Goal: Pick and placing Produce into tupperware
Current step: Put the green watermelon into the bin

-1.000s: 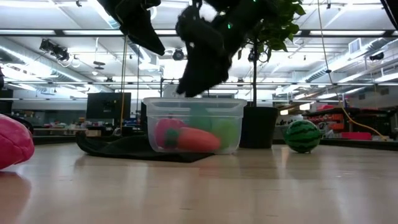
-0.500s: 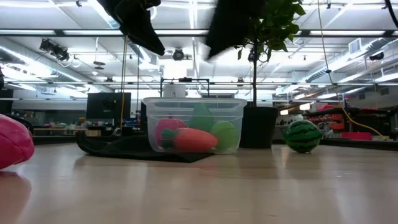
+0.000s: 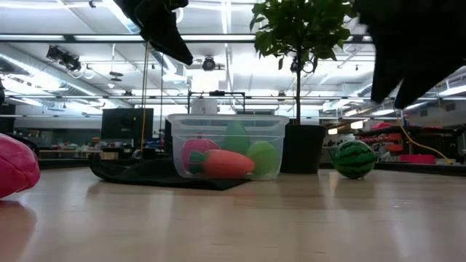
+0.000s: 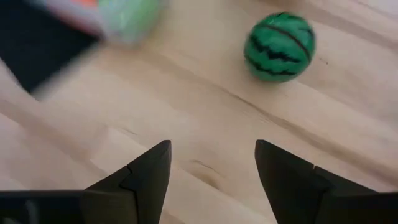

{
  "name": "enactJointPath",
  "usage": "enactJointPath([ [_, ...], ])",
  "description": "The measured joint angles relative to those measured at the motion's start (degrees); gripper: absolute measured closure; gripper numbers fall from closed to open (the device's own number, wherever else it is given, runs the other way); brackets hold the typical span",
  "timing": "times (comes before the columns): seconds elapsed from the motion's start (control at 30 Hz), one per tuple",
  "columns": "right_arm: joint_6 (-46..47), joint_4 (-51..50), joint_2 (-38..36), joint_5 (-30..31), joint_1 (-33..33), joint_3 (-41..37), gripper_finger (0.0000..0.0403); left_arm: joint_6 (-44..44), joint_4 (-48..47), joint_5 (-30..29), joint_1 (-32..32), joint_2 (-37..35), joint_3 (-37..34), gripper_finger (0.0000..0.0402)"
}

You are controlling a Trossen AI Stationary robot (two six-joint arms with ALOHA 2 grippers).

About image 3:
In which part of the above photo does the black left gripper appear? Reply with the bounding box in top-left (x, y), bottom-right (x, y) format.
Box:
top-left (112, 0), bottom-right (194, 67)

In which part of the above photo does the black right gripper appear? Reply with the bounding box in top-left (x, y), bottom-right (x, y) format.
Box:
top-left (355, 0), bottom-right (466, 110)

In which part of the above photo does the toy watermelon ball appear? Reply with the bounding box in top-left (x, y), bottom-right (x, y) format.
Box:
top-left (333, 140), bottom-right (378, 180)

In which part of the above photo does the green toy pear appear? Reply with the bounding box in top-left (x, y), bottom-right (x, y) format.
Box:
top-left (220, 120), bottom-right (252, 156)

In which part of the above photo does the orange toy carrot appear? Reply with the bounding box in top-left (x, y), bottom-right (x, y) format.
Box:
top-left (187, 148), bottom-right (256, 180)

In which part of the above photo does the green scaly toy fruit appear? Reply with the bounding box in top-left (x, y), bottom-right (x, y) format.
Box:
top-left (245, 140), bottom-right (280, 176)

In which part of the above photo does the pink toy fruit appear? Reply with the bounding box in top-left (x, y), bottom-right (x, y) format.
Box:
top-left (0, 132), bottom-right (42, 199)

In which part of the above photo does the clear plastic tupperware container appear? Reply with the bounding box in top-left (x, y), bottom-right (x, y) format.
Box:
top-left (166, 113), bottom-right (291, 182)

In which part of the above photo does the round black ceiling fixture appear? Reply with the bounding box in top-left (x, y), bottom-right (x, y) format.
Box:
top-left (201, 56), bottom-right (217, 72)

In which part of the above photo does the red plastic bin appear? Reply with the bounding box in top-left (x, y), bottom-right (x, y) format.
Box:
top-left (400, 154), bottom-right (437, 165)

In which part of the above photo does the white cylinder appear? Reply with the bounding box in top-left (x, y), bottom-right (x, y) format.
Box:
top-left (191, 98), bottom-right (219, 116)

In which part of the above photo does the black computer monitor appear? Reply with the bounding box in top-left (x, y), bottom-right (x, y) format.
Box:
top-left (100, 108), bottom-right (154, 141)

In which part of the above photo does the black ceiling-mounted device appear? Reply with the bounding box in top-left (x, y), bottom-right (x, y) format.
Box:
top-left (45, 45), bottom-right (83, 72)

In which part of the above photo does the green tree in black pot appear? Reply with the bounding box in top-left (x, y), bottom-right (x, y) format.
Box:
top-left (249, 0), bottom-right (360, 175)

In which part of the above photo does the red toy apple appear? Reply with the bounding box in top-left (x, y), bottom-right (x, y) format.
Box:
top-left (181, 136), bottom-right (221, 172)

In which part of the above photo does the black cloth mat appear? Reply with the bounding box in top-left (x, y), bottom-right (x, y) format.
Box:
top-left (89, 154), bottom-right (252, 191)

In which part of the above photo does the black square panel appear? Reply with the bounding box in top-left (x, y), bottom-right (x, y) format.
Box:
top-left (0, 103), bottom-right (17, 135)

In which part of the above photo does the yellow cable with plug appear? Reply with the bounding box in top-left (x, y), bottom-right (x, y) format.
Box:
top-left (398, 114), bottom-right (454, 165)

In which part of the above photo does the thin yellow hanging cable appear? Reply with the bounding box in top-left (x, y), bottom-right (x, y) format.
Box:
top-left (140, 41), bottom-right (151, 151)

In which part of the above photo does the black metal cage frame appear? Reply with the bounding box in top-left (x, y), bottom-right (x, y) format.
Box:
top-left (187, 90), bottom-right (247, 116)

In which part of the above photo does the black aluminium table frame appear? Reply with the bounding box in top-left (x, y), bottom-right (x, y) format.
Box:
top-left (38, 158), bottom-right (466, 178)

